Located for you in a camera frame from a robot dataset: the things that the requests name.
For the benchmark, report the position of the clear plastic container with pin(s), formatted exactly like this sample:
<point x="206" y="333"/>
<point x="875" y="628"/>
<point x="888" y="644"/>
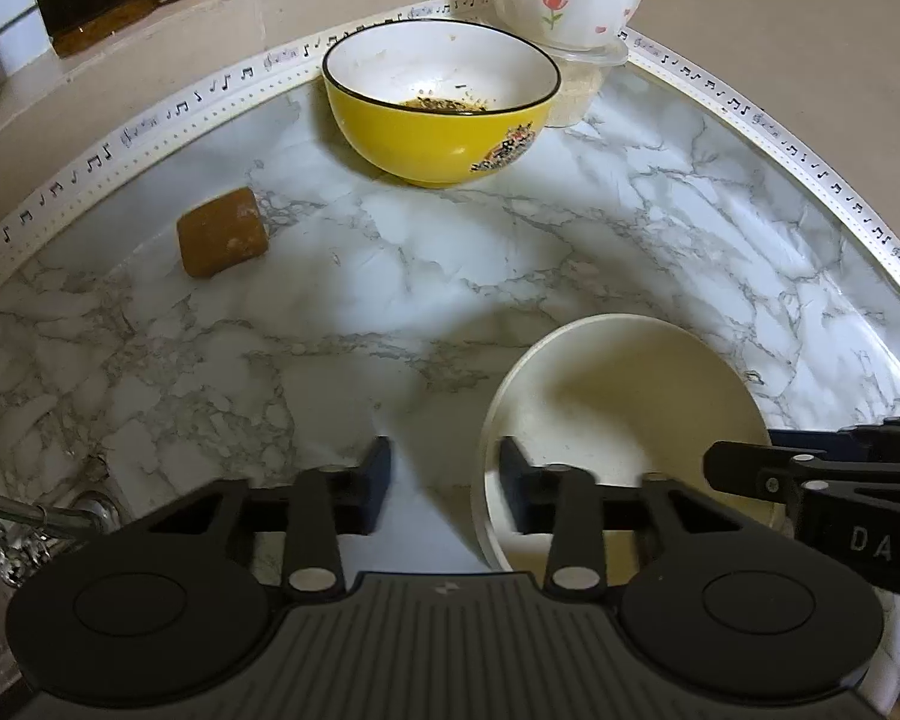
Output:
<point x="581" y="86"/>

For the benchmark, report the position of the brown sponge block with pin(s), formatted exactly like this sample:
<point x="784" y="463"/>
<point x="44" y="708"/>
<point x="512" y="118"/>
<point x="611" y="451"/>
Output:
<point x="221" y="236"/>

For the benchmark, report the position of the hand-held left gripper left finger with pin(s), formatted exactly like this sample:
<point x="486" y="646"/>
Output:
<point x="371" y="487"/>

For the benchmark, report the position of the music note edging strip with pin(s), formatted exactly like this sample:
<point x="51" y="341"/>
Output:
<point x="217" y="86"/>

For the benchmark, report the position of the yellow bowl with black rim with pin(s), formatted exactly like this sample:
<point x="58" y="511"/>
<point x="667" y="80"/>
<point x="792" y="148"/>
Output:
<point x="435" y="135"/>

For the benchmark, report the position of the cream bowl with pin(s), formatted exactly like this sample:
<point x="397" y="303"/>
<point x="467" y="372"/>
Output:
<point x="630" y="397"/>

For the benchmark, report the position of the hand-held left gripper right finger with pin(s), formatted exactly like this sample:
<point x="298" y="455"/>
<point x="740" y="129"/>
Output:
<point x="516" y="491"/>

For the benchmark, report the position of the metal faucet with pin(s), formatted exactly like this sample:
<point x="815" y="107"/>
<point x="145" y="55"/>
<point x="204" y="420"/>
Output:
<point x="37" y="517"/>

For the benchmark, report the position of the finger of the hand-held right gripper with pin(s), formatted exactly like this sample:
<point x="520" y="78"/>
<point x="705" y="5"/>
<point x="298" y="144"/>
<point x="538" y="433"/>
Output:
<point x="870" y="442"/>
<point x="750" y="469"/>

